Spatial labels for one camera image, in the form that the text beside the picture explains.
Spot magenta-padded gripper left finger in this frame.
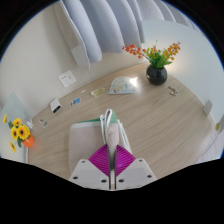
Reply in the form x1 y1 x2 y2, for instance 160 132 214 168
69 143 111 190

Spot beige towel with green corner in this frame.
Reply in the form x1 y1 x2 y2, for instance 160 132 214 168
68 108 133 174

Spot white wall socket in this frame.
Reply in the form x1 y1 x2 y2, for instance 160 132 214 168
58 69 77 89

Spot yellow-green chair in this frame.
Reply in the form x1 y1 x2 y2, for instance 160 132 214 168
215 114 224 133

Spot small blue card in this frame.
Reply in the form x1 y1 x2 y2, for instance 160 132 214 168
70 97 82 107

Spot white label tag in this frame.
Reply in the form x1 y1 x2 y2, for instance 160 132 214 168
203 99 214 116

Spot small yellow card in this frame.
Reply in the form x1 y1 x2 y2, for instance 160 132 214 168
90 87 106 99

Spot frosted desk partition panel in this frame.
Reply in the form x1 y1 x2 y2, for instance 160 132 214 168
141 19 224 134
0 92 34 162

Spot orange vase with sunflowers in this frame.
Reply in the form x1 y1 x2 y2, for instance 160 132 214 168
2 114 35 154

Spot small metal keys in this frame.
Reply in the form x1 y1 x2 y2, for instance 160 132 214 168
166 85 179 97

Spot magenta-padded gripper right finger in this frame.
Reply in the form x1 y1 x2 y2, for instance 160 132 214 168
114 145 157 190

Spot black vase with orange flowers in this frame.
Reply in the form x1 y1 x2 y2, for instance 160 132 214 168
121 41 182 86

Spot small white box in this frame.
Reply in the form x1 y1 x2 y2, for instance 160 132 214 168
49 97 63 114

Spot pale grey curtain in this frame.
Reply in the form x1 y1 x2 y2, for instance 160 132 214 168
54 0 201 69

